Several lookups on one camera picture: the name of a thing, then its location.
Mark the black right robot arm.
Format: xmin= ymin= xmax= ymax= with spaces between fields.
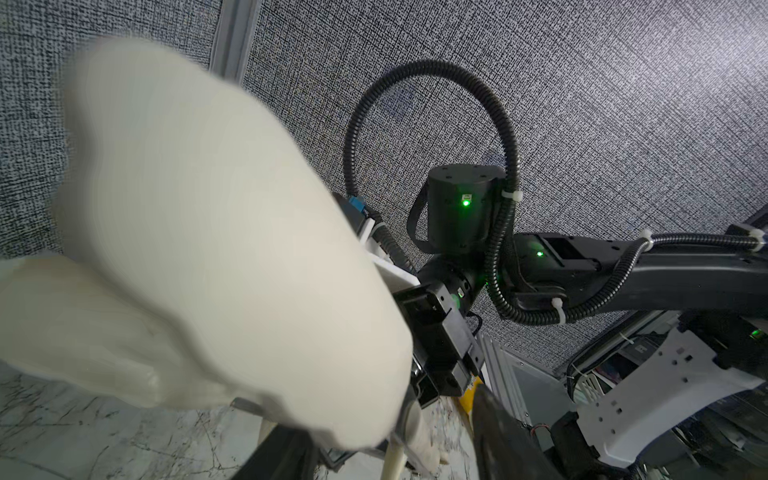
xmin=343 ymin=60 xmax=767 ymax=479

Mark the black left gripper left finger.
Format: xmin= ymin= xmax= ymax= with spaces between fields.
xmin=231 ymin=425 xmax=319 ymax=480

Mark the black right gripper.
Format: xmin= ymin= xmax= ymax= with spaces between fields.
xmin=394 ymin=254 xmax=486 ymax=408

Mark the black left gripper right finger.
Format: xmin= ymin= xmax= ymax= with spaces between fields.
xmin=472 ymin=384 xmax=563 ymax=480

